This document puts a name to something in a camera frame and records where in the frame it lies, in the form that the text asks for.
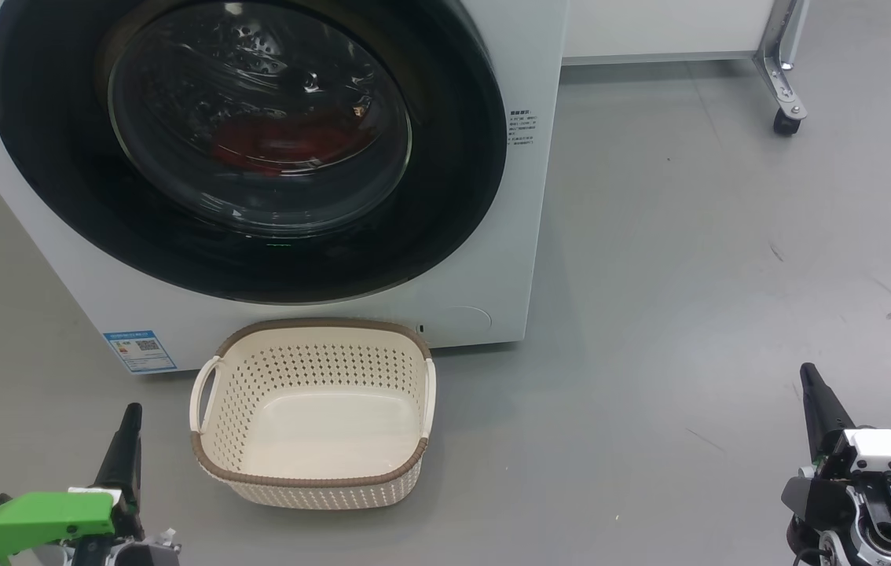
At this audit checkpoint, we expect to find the metal cart leg with caster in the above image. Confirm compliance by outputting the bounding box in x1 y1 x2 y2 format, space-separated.
754 0 809 136

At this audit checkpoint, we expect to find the round drain filter cover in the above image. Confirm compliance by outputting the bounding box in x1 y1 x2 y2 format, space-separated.
434 307 492 347

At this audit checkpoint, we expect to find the printed text label sticker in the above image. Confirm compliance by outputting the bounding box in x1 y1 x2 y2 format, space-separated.
508 110 538 149

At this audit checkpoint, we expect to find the white front-load washing machine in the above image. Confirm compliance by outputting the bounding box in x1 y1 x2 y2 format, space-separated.
0 0 570 377

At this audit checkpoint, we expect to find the cream perforated basket brown rim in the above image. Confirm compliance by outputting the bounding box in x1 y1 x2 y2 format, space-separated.
189 318 437 510

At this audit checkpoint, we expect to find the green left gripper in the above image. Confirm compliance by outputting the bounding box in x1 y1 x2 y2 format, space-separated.
0 403 144 565

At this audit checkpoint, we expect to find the blue energy label sticker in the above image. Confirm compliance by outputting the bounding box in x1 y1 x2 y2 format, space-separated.
104 330 178 374

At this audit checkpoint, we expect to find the red garment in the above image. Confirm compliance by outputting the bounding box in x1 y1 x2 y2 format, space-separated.
210 110 383 175

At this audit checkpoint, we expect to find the washing machine glass door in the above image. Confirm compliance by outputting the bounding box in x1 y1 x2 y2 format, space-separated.
0 0 509 306

